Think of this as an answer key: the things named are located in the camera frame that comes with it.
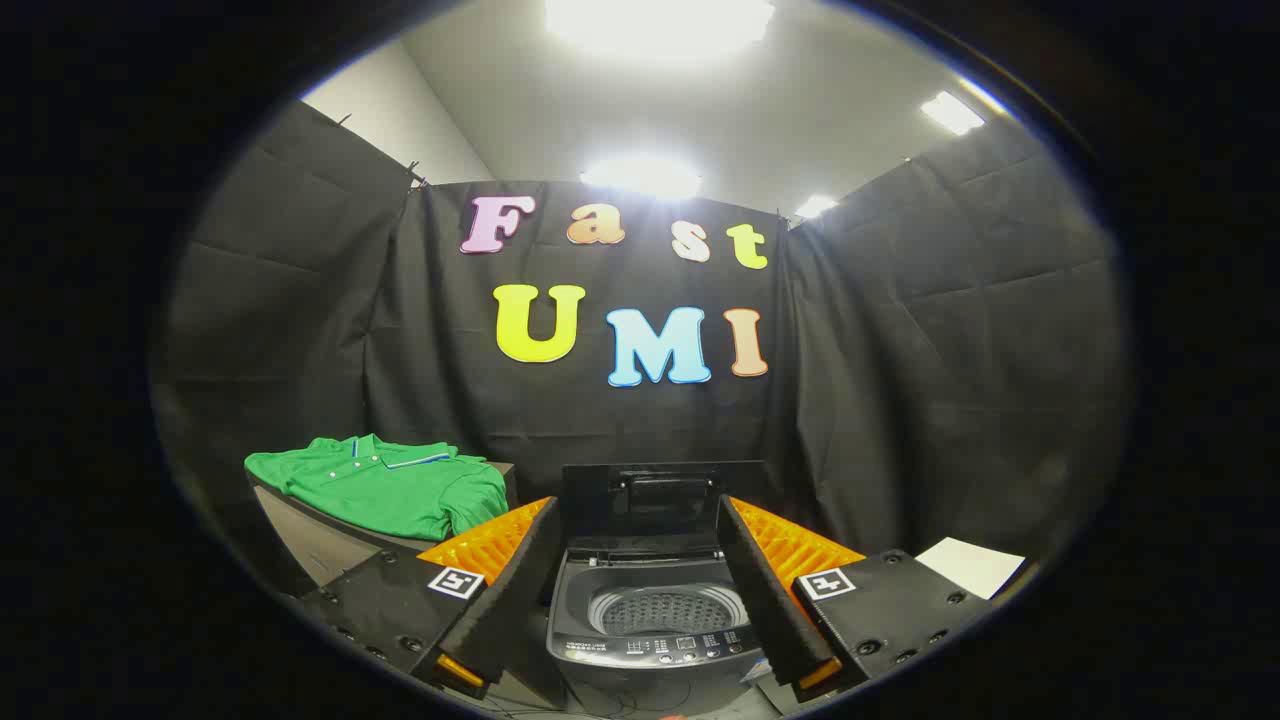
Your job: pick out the large ceiling light panel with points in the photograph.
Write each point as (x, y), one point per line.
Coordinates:
(660, 22)

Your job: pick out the grey washing machine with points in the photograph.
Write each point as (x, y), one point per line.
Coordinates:
(650, 652)

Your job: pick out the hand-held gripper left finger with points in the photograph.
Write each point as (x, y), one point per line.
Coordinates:
(520, 580)

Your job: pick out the black backdrop cloth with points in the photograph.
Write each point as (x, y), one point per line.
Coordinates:
(900, 380)

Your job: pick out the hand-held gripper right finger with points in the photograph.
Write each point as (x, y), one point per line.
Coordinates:
(765, 585)

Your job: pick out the grey cabinet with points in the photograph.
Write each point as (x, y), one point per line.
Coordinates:
(320, 552)

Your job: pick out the green polo shirt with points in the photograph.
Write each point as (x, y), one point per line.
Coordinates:
(390, 490)

